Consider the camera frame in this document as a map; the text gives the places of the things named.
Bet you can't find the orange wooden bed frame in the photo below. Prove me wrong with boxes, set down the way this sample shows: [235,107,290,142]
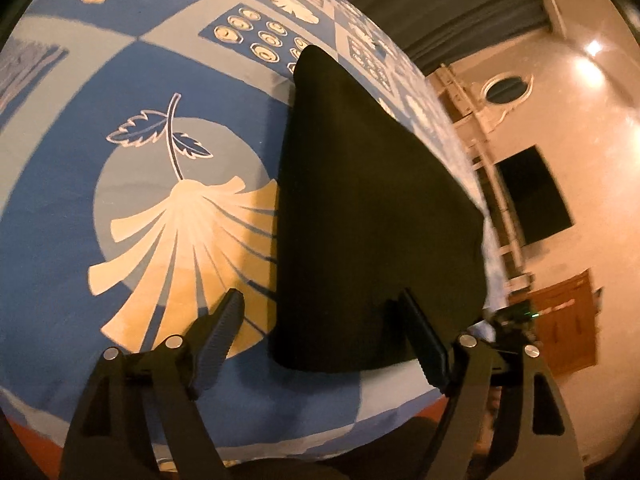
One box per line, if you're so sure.
[0,417,56,458]

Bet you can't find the black pants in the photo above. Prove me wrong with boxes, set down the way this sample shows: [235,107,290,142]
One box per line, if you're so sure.
[269,44,488,375]

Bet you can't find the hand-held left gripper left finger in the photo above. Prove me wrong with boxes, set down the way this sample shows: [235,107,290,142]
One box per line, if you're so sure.
[59,287,246,480]

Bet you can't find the wooden ladder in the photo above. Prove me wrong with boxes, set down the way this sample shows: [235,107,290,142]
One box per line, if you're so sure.
[435,62,531,281]

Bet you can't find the brown wooden cabinet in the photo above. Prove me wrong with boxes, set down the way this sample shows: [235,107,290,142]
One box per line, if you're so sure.
[510,269,601,376]

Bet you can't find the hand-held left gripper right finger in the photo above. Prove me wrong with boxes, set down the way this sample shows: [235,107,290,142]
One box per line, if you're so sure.
[395,287,586,480]

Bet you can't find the grey curtain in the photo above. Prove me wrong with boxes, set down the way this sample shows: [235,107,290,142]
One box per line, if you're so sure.
[295,0,556,73]

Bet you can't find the white-framed oval mirror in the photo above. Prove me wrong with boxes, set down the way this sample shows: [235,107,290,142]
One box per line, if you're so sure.
[481,72,535,108]

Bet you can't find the black wall television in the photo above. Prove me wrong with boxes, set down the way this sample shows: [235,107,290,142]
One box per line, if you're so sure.
[494,144,573,245]

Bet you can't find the blue leaf-printed bedsheet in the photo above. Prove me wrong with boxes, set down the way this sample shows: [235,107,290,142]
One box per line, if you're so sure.
[0,0,506,463]

